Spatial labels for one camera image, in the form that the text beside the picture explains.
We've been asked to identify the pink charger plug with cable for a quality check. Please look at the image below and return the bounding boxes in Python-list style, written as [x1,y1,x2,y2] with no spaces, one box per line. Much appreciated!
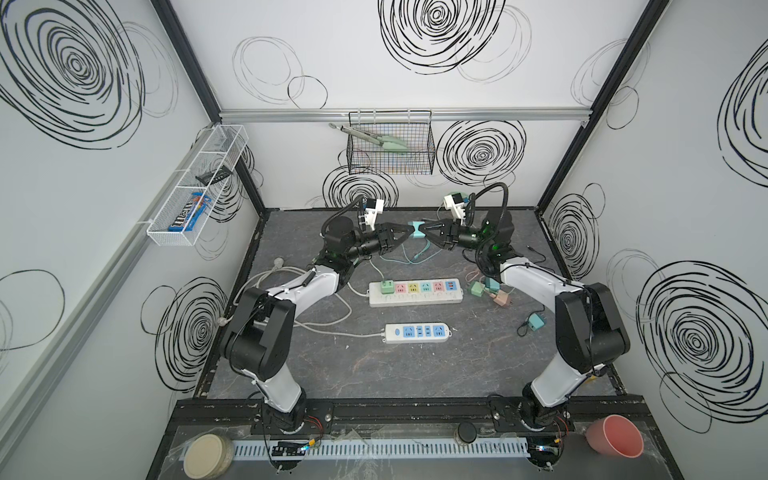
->
[466,270,511,307]

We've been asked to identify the green charger plug with cable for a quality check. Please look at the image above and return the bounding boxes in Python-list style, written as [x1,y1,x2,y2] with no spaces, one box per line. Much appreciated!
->
[368,259,395,295]

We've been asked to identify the large multicolour power strip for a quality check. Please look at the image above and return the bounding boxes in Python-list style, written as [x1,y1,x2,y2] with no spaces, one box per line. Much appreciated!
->
[368,278,464,308]

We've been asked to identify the small blue white power strip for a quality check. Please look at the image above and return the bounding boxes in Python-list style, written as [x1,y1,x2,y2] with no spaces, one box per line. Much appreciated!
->
[384,322,452,344]

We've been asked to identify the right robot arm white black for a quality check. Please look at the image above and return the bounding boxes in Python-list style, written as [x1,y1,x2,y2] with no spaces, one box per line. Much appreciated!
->
[418,207,630,431]

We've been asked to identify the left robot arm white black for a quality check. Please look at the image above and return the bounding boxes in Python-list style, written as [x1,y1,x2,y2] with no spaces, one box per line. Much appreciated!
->
[220,215,415,432]

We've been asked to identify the green kitchen tongs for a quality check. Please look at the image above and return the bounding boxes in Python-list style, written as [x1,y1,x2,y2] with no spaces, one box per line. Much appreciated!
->
[328,123,409,152]

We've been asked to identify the black remote control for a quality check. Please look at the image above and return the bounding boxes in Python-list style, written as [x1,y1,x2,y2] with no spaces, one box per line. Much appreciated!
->
[195,165,232,186]

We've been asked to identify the blue candy packet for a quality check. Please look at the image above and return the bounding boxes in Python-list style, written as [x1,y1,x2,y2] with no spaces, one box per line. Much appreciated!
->
[167,192,210,232]

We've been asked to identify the black round knob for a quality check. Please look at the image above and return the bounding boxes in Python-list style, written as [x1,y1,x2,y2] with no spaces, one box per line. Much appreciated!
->
[454,422,478,445]

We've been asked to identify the pink plastic cup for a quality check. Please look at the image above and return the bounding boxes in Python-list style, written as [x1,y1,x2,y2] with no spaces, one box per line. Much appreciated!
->
[585,414,644,459]

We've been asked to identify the round beige lid container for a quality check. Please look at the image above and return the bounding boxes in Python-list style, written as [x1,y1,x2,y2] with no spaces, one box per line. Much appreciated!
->
[183,434,235,479]

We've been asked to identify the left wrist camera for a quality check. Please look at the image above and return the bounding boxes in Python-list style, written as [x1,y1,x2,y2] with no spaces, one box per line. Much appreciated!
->
[362,198,385,231]

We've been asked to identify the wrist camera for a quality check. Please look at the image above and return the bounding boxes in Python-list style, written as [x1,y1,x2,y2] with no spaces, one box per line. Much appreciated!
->
[443,192,469,225]
[362,198,385,231]

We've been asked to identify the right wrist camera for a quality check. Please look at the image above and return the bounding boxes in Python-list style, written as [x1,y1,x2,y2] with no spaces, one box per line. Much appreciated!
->
[443,192,469,225]

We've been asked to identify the white power cord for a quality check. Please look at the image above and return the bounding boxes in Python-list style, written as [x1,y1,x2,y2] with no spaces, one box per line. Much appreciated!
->
[230,256,388,338]

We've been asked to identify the black wire basket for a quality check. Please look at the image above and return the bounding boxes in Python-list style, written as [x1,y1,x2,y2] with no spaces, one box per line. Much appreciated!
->
[342,109,437,176]

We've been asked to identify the white wire shelf basket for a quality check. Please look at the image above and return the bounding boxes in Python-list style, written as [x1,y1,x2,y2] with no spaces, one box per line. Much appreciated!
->
[146,124,248,247]

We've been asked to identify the black front rail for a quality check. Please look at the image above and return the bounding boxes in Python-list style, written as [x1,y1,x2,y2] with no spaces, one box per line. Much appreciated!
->
[169,394,651,434]

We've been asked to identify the white slotted cable duct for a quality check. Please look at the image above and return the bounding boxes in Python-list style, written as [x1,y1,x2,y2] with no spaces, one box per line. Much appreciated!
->
[234,437,530,461]

